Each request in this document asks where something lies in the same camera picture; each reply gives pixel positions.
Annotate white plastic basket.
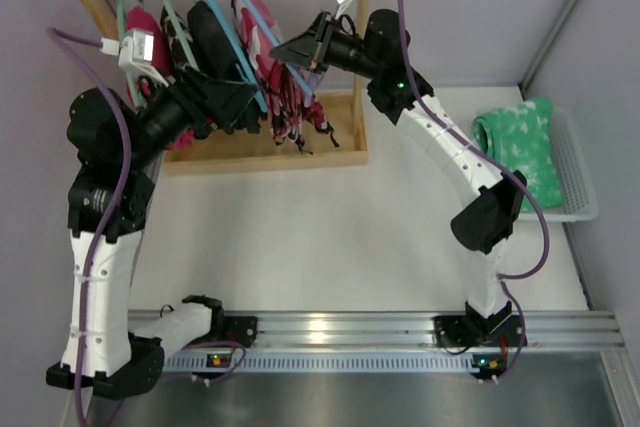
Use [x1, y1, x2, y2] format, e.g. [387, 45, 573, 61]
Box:
[472, 105, 600, 224]

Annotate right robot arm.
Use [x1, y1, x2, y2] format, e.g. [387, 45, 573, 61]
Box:
[270, 9, 524, 349]

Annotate aluminium mounting rail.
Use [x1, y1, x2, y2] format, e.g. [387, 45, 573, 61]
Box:
[127, 309, 626, 352]

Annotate pale green hanger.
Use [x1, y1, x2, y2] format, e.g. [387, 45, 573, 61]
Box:
[160, 0, 199, 71]

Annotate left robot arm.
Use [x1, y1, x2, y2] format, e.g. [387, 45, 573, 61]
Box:
[46, 68, 257, 401]

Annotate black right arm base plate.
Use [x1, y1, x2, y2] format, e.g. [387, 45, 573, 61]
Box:
[433, 315, 523, 353]

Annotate pink floral trousers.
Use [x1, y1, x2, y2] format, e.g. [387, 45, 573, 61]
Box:
[231, 0, 340, 153]

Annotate green white towel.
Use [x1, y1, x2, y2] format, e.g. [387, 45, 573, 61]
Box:
[471, 97, 564, 209]

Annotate white slotted cable duct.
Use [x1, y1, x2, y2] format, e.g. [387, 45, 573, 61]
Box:
[164, 351, 502, 374]

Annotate black trousers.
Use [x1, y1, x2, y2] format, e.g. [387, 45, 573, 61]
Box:
[187, 0, 245, 82]

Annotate black white patterned garment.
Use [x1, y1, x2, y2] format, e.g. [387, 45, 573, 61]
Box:
[160, 7, 201, 72]

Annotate magenta garment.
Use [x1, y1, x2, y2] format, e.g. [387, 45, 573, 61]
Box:
[125, 6, 195, 152]

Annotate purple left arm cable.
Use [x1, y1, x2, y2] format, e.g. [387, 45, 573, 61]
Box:
[47, 26, 246, 427]

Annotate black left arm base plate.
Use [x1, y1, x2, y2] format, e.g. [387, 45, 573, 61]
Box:
[211, 315, 258, 348]

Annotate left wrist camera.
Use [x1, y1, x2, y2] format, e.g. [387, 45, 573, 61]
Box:
[118, 28, 169, 86]

